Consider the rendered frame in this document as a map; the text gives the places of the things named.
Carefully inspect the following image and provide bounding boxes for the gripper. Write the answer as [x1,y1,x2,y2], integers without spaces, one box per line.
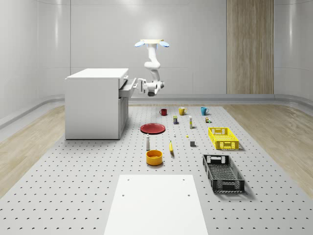
[137,77,148,94]

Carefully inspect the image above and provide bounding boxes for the red plate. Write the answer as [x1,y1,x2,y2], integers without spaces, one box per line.
[140,123,166,135]

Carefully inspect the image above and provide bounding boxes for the white cabinet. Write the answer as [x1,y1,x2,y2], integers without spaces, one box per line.
[65,68,130,141]

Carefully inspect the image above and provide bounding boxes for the yellow bowl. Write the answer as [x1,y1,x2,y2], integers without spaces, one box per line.
[146,149,163,166]

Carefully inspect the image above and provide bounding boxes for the yellow basket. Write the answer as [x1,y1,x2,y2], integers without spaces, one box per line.
[208,127,240,150]

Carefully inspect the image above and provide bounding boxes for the white board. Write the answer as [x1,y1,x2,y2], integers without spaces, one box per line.
[103,174,209,235]

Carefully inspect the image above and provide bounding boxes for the dark grey basket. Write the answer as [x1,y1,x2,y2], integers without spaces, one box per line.
[202,154,246,194]

